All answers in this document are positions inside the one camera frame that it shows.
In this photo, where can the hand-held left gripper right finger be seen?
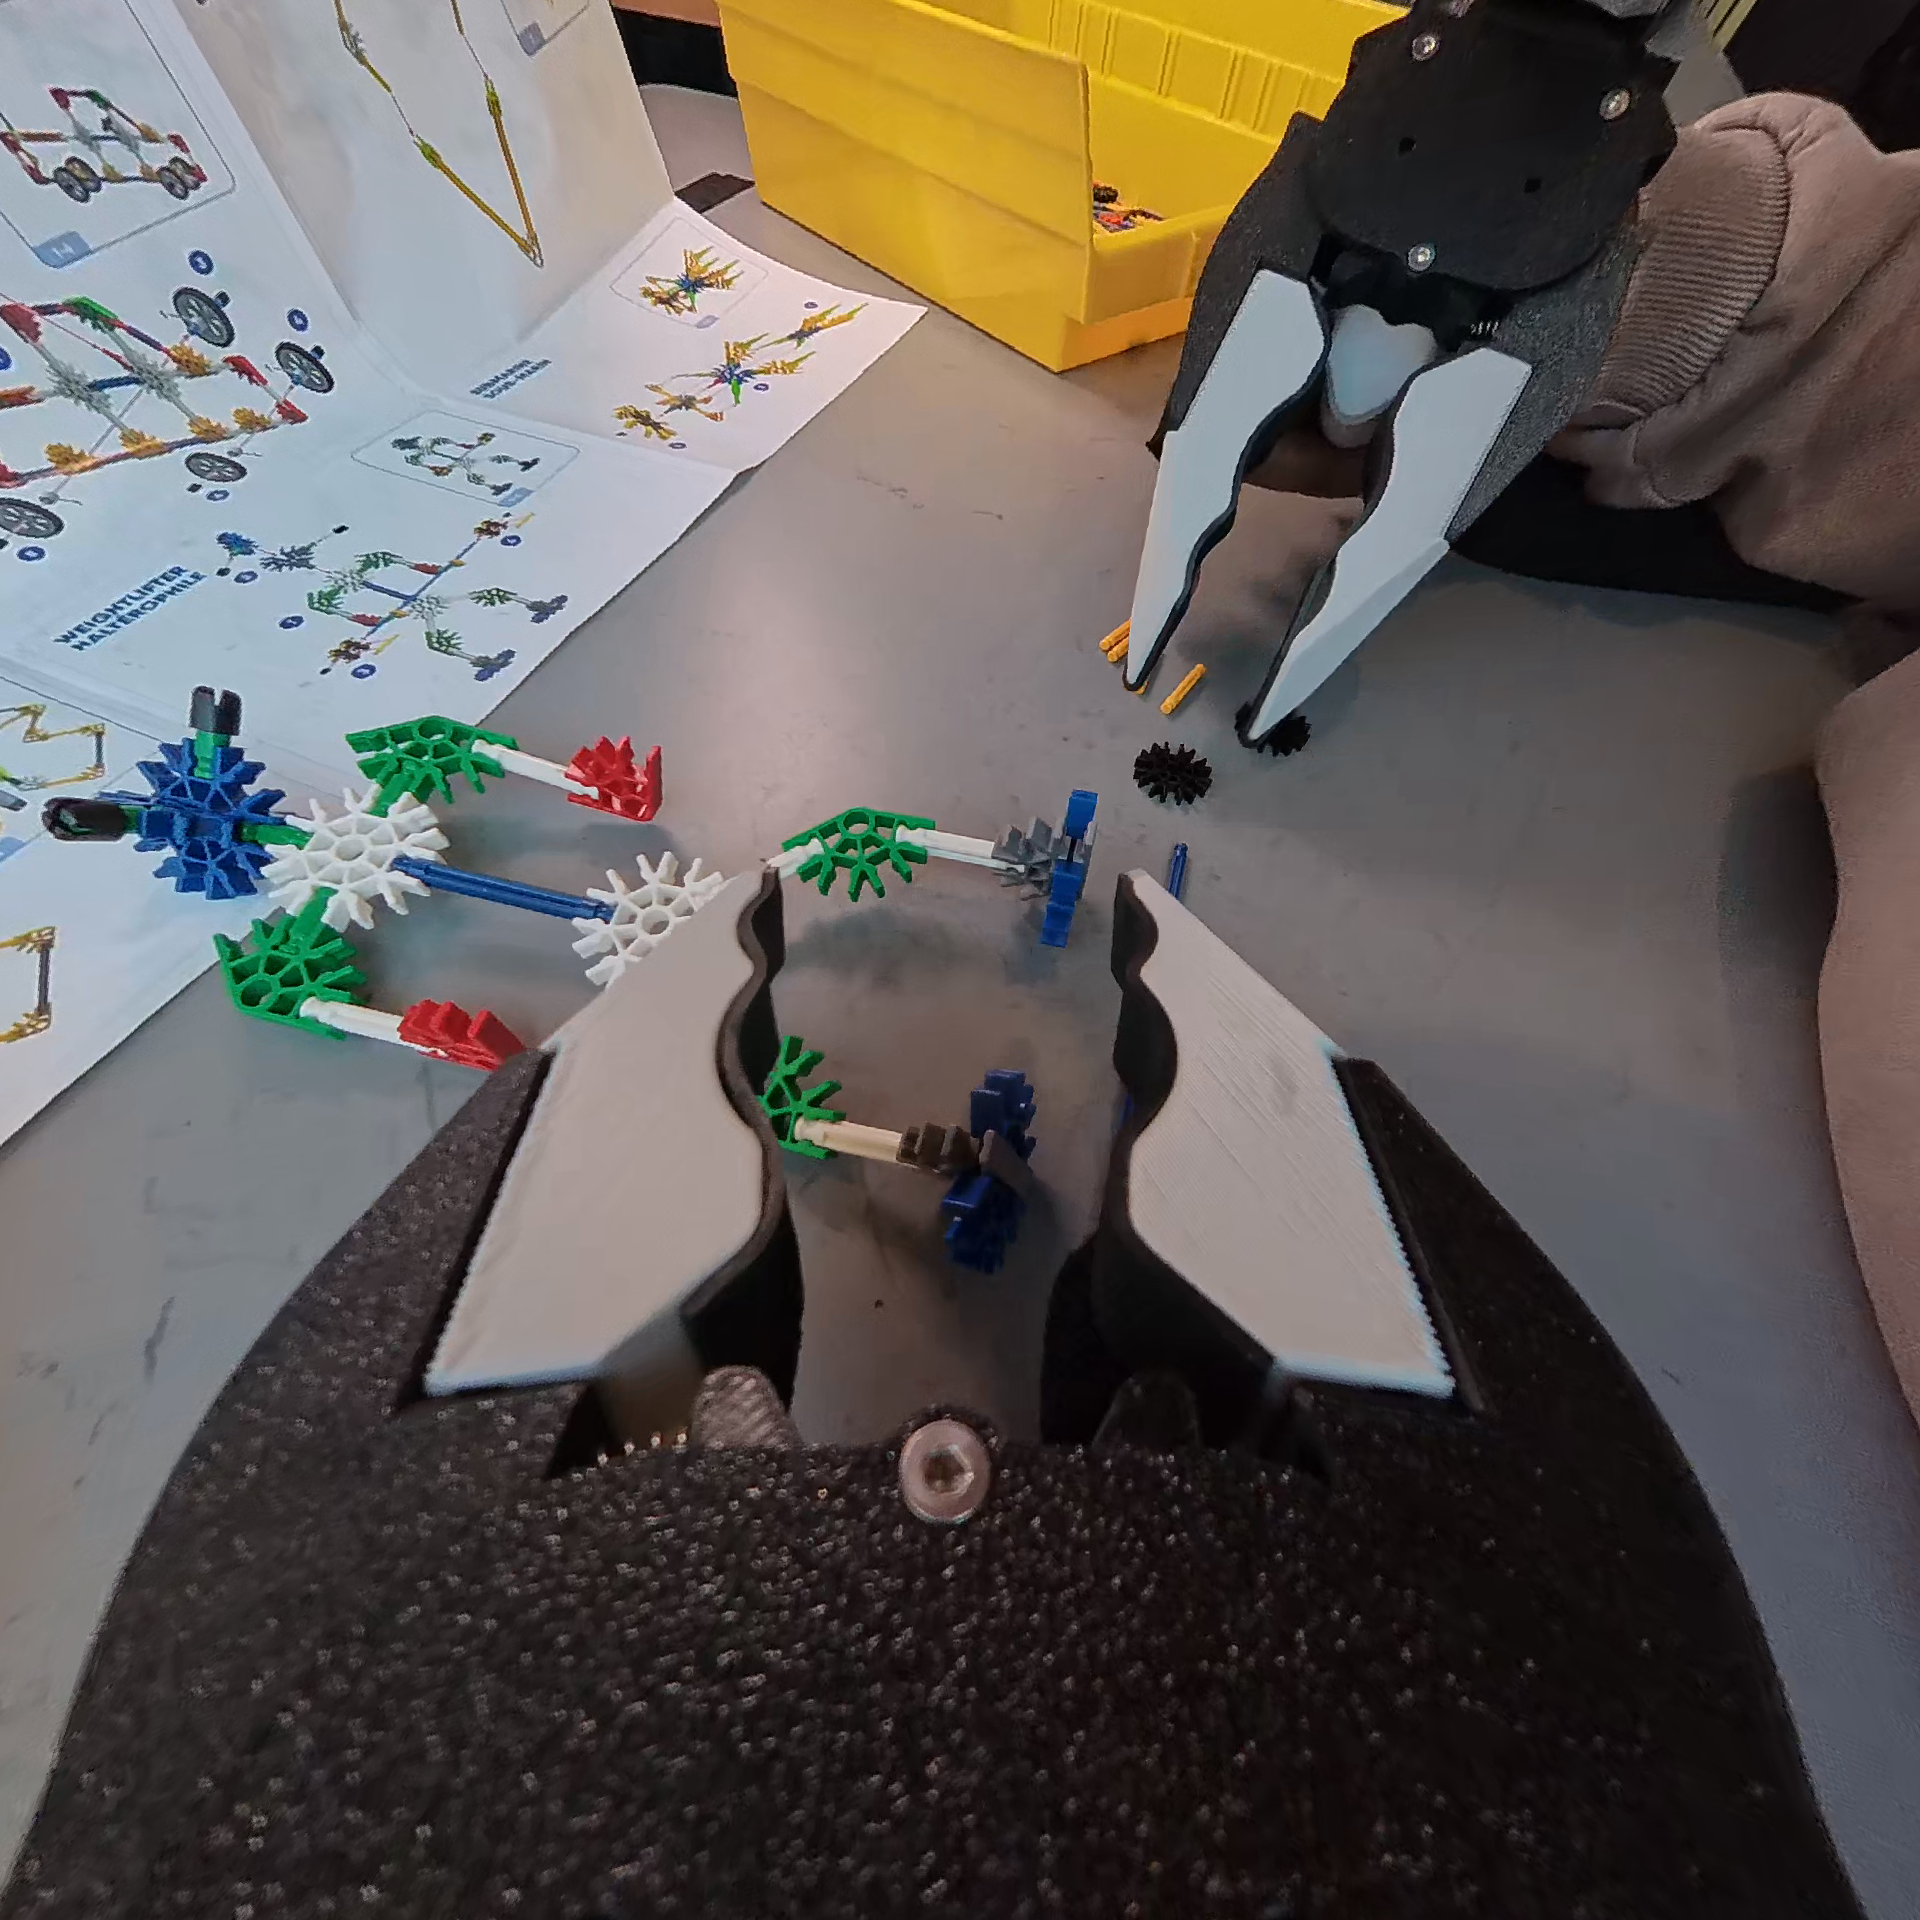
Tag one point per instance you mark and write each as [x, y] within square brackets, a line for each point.
[1275, 1185]

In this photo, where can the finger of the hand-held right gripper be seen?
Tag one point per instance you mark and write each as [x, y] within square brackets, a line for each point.
[1221, 436]
[1424, 495]

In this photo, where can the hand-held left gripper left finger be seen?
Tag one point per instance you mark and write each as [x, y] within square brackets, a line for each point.
[598, 1185]

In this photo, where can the pile of small construction parts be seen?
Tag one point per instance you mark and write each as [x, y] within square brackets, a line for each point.
[1129, 214]

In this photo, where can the black snowflake connector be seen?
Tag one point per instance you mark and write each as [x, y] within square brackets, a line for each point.
[1275, 733]
[1174, 770]

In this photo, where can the yellow bin with dark parts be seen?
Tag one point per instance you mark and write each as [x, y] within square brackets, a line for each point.
[898, 182]

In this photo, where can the colourful construction toy figure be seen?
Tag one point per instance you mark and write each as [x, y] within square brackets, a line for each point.
[355, 856]

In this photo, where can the folded paper instruction sheet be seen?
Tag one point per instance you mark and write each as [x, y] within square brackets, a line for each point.
[375, 376]

